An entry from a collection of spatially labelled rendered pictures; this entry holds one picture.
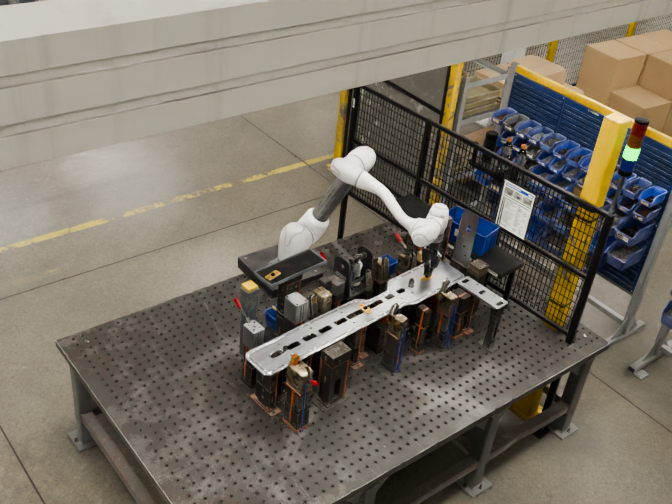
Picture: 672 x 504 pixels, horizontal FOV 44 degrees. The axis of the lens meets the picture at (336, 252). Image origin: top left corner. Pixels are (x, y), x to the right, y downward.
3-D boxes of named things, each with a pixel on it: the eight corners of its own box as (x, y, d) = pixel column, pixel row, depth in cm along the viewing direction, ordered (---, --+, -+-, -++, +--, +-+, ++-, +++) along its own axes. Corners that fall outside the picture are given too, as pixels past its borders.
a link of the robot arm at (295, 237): (272, 258, 486) (275, 227, 473) (288, 244, 499) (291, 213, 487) (295, 268, 480) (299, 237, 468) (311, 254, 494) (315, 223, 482)
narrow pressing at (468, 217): (467, 267, 464) (479, 216, 445) (452, 257, 471) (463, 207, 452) (468, 267, 465) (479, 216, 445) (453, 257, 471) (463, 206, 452)
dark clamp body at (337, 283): (330, 346, 445) (337, 289, 424) (314, 333, 453) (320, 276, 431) (345, 338, 452) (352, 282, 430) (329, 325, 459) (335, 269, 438)
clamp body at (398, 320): (391, 376, 430) (401, 325, 410) (375, 363, 437) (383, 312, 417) (404, 369, 435) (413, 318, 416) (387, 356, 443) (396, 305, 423)
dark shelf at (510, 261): (499, 279, 458) (500, 275, 456) (385, 207, 510) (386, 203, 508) (524, 266, 471) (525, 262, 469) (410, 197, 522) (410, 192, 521)
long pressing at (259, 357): (270, 381, 378) (270, 379, 377) (240, 354, 391) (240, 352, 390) (467, 277, 459) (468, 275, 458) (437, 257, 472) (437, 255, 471)
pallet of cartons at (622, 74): (621, 182, 778) (656, 77, 718) (558, 145, 829) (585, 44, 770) (698, 156, 839) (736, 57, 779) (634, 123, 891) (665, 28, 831)
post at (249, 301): (245, 361, 429) (248, 294, 404) (236, 353, 433) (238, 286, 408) (257, 356, 433) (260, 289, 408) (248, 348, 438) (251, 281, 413)
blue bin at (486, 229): (480, 256, 469) (485, 237, 462) (436, 233, 485) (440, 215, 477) (496, 245, 480) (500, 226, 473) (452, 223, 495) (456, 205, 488)
